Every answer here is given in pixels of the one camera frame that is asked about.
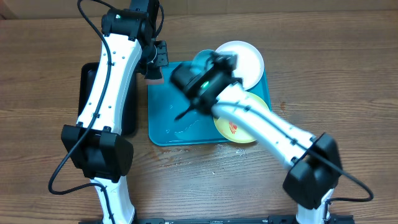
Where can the yellow green-rimmed round plate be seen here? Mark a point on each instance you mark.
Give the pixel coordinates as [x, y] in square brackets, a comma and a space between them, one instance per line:
[232, 131]

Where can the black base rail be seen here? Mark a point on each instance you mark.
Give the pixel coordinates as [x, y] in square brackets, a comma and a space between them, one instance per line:
[272, 219]

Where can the green and red sponge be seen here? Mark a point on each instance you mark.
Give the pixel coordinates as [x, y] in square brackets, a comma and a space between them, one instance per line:
[154, 77]

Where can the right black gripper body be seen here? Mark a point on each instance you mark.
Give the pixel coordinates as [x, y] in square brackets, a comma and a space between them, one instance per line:
[240, 79]

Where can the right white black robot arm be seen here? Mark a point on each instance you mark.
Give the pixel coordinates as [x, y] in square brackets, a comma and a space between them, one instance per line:
[215, 86]

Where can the light blue round plate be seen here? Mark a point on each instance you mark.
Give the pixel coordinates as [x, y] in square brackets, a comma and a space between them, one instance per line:
[201, 62]

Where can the teal plastic serving tray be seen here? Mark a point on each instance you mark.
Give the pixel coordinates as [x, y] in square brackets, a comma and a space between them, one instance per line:
[165, 102]

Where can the white round plate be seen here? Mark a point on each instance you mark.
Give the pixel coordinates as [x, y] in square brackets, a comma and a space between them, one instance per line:
[250, 63]

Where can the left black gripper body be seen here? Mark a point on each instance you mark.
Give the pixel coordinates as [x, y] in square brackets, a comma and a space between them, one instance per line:
[161, 60]

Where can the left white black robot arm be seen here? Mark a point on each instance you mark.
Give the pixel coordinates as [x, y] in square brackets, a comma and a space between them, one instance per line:
[95, 144]

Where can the black rectangular tray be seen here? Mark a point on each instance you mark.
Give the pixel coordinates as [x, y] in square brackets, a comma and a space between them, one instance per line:
[129, 118]

